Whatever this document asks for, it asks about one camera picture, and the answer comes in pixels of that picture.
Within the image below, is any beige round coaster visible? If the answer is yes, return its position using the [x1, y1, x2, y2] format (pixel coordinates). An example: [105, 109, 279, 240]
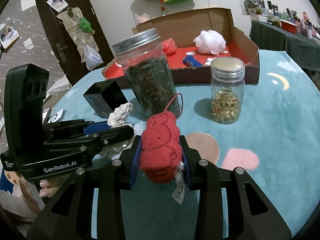
[185, 132, 220, 164]

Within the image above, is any white plastic bag on door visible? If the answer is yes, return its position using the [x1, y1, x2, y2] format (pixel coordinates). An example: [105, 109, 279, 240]
[85, 44, 103, 71]

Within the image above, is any cardboard box with red lining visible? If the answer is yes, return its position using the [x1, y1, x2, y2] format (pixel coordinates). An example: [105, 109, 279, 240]
[101, 7, 260, 88]

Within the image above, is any small jar with gold contents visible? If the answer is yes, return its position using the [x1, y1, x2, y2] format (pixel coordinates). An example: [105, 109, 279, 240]
[210, 57, 245, 124]

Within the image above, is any red plush bunny toy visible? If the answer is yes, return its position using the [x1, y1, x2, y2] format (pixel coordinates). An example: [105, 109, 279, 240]
[140, 111, 182, 184]

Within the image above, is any white device on table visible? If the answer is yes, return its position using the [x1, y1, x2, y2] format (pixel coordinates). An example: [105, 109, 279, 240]
[48, 109, 65, 124]

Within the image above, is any white fluffy striped toy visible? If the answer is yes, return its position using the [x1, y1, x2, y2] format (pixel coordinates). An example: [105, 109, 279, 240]
[204, 57, 217, 66]

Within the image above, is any dark green covered table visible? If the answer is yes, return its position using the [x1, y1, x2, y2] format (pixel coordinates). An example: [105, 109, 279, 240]
[249, 21, 320, 71]

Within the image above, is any pale pink plush toy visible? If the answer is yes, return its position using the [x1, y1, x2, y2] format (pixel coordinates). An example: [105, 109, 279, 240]
[134, 13, 150, 25]

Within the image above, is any blue cloth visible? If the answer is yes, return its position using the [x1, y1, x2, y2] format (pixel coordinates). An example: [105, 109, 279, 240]
[182, 55, 203, 68]

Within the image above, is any dark wooden door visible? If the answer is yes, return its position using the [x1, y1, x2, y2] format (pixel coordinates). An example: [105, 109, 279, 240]
[35, 0, 114, 85]

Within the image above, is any tall jar with dark contents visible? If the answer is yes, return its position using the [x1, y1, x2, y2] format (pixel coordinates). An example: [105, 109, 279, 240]
[112, 28, 182, 118]

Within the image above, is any person's left hand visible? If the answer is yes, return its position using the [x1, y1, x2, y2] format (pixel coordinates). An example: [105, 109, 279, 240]
[39, 178, 62, 198]

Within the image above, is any white mesh bath pouf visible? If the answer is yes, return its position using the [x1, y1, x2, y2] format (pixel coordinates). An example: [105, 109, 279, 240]
[193, 30, 226, 55]

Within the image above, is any red mesh bath pouf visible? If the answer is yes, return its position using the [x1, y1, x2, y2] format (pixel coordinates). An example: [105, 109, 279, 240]
[162, 38, 177, 56]

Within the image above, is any teal round table cover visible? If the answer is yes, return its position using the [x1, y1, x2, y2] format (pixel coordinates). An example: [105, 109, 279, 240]
[42, 49, 320, 240]

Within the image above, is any cream knitted scrunchie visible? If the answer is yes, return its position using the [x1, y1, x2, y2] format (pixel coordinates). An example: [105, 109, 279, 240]
[99, 102, 133, 159]

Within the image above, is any green plush on door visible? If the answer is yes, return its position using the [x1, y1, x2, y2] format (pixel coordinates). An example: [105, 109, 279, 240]
[79, 17, 95, 34]

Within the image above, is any black box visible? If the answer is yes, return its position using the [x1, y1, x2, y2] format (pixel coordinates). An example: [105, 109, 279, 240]
[83, 80, 128, 119]

